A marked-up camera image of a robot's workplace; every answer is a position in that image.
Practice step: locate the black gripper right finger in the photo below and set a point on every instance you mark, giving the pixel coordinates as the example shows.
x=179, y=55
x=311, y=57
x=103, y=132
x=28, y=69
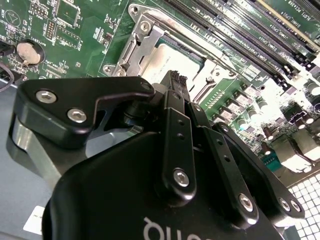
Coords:
x=232, y=175

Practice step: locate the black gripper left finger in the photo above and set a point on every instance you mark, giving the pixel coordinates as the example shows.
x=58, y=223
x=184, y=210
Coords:
x=62, y=105

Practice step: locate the metal socket cover frame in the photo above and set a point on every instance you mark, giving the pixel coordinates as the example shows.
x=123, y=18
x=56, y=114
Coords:
x=146, y=47

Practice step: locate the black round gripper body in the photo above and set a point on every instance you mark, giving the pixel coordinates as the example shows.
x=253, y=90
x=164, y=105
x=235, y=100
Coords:
x=112, y=200

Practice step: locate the silver CPU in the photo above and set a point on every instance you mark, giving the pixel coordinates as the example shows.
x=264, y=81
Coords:
x=165, y=62

